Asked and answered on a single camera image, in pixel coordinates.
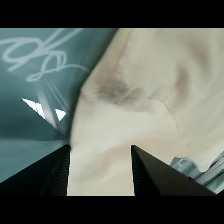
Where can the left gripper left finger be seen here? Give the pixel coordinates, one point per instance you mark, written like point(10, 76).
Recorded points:
point(46, 176)

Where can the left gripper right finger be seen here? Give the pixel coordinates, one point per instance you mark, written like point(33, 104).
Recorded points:
point(156, 178)

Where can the cream shirt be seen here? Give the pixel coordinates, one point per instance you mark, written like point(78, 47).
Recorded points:
point(143, 110)

